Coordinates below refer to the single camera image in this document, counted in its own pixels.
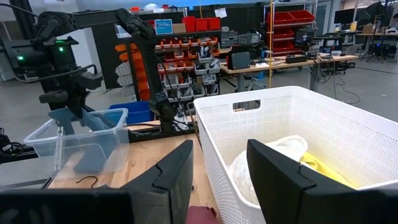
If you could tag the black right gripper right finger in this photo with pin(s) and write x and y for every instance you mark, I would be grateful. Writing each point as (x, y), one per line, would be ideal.
(280, 186)

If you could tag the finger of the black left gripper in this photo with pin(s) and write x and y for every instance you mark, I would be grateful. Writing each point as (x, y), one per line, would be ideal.
(63, 116)

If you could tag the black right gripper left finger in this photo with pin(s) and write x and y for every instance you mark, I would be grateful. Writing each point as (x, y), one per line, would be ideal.
(174, 186)

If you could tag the grey-blue cloth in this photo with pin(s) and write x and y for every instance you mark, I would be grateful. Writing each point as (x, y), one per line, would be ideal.
(98, 119)

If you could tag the maroon cloth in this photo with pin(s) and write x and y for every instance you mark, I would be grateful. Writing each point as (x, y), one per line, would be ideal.
(202, 216)

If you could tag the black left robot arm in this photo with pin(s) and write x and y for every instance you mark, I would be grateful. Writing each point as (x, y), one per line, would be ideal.
(93, 18)

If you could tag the clear plastic bin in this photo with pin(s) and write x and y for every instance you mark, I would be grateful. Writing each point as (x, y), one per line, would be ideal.
(37, 144)

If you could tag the white cloth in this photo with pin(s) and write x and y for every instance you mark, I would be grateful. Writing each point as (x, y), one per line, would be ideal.
(286, 146)

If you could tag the yellow cloth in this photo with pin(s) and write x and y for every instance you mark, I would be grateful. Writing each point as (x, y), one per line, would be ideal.
(323, 169)

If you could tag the blue plastic bin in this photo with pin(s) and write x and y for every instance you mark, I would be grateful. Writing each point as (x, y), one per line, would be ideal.
(140, 112)

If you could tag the white perforated plastic basket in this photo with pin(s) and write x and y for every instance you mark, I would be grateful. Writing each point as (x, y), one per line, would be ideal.
(342, 130)

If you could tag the blue sign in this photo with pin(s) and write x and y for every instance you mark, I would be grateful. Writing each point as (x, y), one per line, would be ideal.
(163, 26)

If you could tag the black parts bin rack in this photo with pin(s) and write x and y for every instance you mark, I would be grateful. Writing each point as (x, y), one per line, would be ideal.
(186, 65)

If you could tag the brown cardboard box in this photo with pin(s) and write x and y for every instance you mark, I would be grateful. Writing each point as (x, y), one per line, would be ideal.
(179, 28)

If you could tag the red storage bin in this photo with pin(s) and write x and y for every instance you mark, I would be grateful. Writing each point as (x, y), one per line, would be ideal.
(188, 24)
(280, 18)
(283, 46)
(283, 34)
(214, 24)
(303, 16)
(201, 25)

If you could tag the wooden top workbench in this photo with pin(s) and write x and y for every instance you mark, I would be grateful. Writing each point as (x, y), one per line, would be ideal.
(280, 66)

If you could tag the black box on workbench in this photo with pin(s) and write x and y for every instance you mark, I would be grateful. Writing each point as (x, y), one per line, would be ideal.
(239, 60)

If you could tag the white paper note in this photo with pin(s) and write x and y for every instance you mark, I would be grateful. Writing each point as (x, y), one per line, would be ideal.
(220, 12)

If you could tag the black distant monitor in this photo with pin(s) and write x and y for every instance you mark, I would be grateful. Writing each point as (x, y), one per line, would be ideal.
(343, 16)

